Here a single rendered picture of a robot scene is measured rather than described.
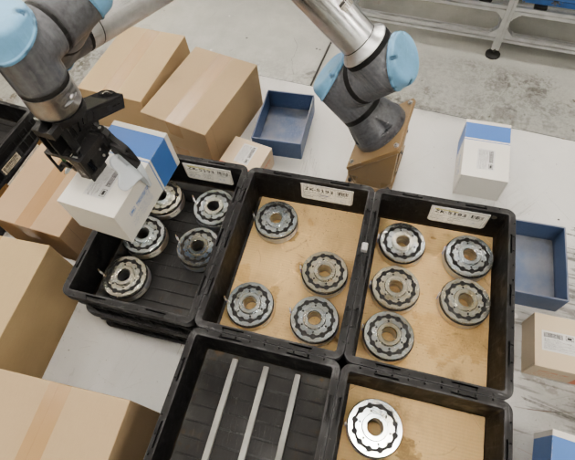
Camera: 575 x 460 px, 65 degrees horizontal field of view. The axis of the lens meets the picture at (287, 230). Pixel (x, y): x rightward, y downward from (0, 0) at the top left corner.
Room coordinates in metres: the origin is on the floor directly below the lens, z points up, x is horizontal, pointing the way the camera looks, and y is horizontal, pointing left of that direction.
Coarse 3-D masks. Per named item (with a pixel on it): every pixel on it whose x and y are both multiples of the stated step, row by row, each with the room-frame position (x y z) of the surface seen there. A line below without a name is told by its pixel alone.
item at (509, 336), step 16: (384, 192) 0.55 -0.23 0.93; (400, 192) 0.54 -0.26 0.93; (464, 208) 0.48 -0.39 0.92; (480, 208) 0.47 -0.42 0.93; (496, 208) 0.46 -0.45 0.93; (512, 224) 0.42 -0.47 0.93; (368, 240) 0.43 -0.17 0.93; (512, 240) 0.39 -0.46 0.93; (368, 256) 0.39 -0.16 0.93; (512, 256) 0.35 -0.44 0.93; (512, 272) 0.32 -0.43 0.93; (512, 288) 0.28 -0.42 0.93; (512, 304) 0.25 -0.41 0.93; (352, 320) 0.26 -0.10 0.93; (512, 320) 0.22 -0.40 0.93; (352, 336) 0.23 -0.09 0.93; (512, 336) 0.19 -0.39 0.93; (512, 352) 0.16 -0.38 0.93; (384, 368) 0.17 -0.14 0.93; (400, 368) 0.16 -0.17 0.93; (512, 368) 0.14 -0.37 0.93; (448, 384) 0.12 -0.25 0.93; (512, 384) 0.11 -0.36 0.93
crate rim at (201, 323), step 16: (288, 176) 0.62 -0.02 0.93; (304, 176) 0.62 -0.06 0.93; (368, 192) 0.55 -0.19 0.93; (240, 208) 0.55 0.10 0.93; (368, 208) 0.51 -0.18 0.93; (368, 224) 0.47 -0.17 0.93; (224, 240) 0.48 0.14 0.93; (224, 256) 0.44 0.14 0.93; (352, 272) 0.36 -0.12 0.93; (208, 288) 0.37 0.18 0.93; (352, 288) 0.33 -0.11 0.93; (352, 304) 0.30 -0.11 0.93; (240, 336) 0.26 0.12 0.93; (256, 336) 0.26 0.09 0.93; (320, 352) 0.21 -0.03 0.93; (336, 352) 0.21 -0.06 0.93
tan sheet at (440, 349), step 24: (432, 240) 0.46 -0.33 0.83; (384, 264) 0.42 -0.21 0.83; (432, 264) 0.40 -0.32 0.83; (432, 288) 0.34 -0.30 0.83; (408, 312) 0.30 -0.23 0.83; (432, 312) 0.29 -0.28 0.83; (360, 336) 0.26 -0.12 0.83; (384, 336) 0.25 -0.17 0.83; (432, 336) 0.24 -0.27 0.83; (456, 336) 0.23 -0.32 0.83; (480, 336) 0.22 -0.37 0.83; (408, 360) 0.20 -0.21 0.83; (432, 360) 0.19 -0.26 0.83; (456, 360) 0.18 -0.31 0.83; (480, 360) 0.18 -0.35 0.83; (480, 384) 0.13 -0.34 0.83
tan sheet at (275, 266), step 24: (312, 216) 0.57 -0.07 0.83; (336, 216) 0.56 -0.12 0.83; (360, 216) 0.55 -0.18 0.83; (288, 240) 0.51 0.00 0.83; (312, 240) 0.50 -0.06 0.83; (336, 240) 0.49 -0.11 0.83; (240, 264) 0.47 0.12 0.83; (264, 264) 0.46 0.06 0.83; (288, 264) 0.45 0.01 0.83; (288, 288) 0.39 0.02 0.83; (288, 312) 0.33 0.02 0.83; (288, 336) 0.28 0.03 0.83; (336, 336) 0.27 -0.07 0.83
